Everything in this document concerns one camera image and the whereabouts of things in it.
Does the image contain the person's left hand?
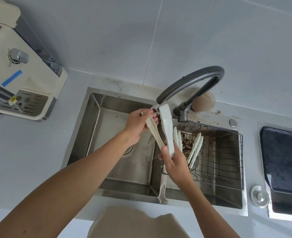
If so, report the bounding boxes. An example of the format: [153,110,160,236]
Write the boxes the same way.
[123,109,159,146]

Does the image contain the person's right hand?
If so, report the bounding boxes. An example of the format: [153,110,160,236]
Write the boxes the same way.
[158,145,194,189]

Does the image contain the white plastic kitchen tongs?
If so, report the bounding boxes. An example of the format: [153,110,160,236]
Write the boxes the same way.
[157,165,170,205]
[173,127,183,152]
[141,104,176,159]
[187,132,204,169]

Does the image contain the person's left forearm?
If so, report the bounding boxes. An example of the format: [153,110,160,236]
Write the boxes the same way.
[0,130,136,238]

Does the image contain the person's right forearm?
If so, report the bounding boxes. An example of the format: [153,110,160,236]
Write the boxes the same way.
[179,178,241,238]

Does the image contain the stainless steel double sink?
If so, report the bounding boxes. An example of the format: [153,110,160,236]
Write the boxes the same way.
[60,87,248,217]

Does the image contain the round brown sink plug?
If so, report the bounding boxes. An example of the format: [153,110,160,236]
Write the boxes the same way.
[191,92,216,113]

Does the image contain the grey curved sink faucet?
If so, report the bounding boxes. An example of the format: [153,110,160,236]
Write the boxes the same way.
[156,66,225,122]

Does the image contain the person's beige garment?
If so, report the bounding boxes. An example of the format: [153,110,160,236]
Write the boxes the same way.
[87,206,190,238]

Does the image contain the grey dispenser drip tray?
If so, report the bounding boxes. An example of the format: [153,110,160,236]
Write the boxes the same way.
[0,90,49,114]

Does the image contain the black glass cooktop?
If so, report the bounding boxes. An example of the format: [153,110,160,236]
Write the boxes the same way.
[259,126,292,196]

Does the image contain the cream countertop water dispenser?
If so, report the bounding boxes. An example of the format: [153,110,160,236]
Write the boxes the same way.
[0,1,68,122]

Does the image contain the blue tape strip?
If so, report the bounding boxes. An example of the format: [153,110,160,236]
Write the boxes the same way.
[1,70,23,87]

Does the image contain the chrome dispenser knob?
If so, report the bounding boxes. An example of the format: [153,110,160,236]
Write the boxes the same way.
[8,48,29,64]

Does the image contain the black wire dish rack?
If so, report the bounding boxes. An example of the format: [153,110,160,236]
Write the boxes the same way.
[161,120,244,191]

